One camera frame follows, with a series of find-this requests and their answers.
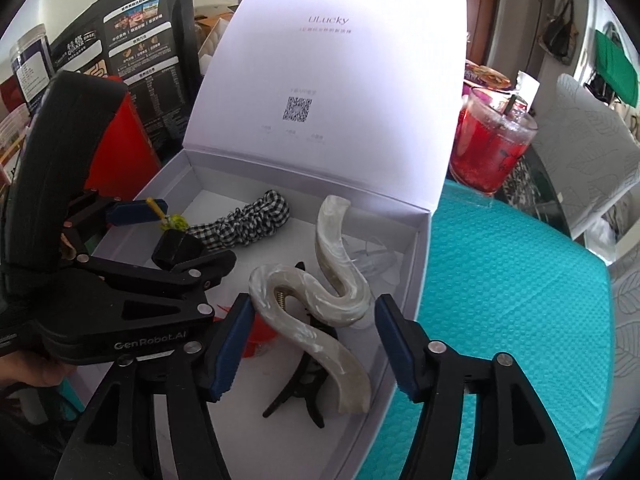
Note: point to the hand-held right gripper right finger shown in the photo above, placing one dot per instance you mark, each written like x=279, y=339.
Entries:
x=400, y=355

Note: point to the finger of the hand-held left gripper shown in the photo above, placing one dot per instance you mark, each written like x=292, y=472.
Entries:
x=175, y=250
x=135, y=212

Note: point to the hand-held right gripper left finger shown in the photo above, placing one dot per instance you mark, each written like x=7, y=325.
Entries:
x=230, y=350

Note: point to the yellow-green lollipop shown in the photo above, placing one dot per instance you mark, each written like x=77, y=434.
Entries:
x=176, y=222

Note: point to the red hair clip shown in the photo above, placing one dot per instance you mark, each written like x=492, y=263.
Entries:
x=260, y=335

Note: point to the beige marble hair claw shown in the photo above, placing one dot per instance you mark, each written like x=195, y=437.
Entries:
x=325, y=355

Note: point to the black white gingham scrunchie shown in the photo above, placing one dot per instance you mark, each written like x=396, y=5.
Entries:
x=250, y=220

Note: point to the clear hair claw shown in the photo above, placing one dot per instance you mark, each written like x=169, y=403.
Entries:
x=375, y=260

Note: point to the white gift box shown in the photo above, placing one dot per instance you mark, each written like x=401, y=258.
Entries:
x=325, y=60

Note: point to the person's left hand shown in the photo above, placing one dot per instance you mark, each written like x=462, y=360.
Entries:
x=30, y=370

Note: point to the red container lid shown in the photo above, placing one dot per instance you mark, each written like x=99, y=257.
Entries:
x=130, y=150

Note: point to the white-lid clear jar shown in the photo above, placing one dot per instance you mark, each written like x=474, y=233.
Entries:
x=32, y=65

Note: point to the teal bubble mailer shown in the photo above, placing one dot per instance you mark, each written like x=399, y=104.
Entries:
x=500, y=285

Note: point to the black snack pouch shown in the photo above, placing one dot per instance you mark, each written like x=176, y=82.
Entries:
x=145, y=60

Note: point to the open cardboard box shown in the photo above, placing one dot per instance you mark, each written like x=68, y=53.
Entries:
x=215, y=35

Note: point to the grey leaf-pattern chair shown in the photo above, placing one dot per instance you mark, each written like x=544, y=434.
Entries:
x=585, y=160

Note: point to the brown door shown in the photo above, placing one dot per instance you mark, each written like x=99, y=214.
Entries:
x=482, y=15

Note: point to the black handbag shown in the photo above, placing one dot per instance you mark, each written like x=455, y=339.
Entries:
x=560, y=35

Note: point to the green tote bag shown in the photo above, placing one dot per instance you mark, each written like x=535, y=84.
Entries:
x=617, y=70

